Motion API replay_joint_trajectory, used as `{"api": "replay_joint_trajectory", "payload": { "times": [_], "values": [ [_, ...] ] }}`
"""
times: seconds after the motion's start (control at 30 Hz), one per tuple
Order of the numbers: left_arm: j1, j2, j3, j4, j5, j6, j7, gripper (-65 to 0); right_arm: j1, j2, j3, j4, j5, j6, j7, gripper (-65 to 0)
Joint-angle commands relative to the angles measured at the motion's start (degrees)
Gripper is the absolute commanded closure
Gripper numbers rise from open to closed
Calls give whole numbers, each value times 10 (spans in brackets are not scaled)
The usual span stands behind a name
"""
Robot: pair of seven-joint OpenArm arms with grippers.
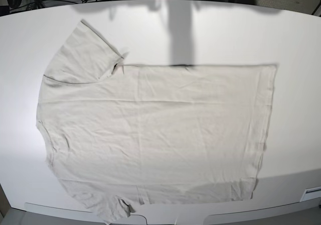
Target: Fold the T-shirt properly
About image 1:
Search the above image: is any light grey T-shirt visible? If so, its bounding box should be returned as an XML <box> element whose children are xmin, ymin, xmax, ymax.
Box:
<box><xmin>37</xmin><ymin>22</ymin><xmax>277</xmax><ymax>223</ymax></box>

